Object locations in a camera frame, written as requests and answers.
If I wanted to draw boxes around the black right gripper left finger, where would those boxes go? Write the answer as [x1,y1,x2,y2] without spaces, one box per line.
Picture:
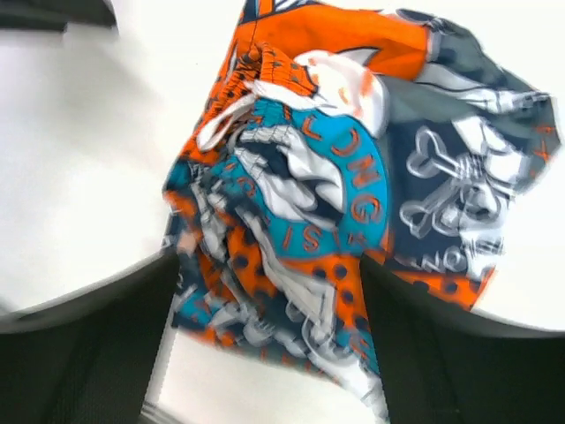
[1,254,179,423]

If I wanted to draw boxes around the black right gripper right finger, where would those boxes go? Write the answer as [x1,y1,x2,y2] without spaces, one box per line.
[360,256,564,423]

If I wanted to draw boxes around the colourful patterned shorts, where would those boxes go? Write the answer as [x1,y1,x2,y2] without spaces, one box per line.
[163,1,560,423]

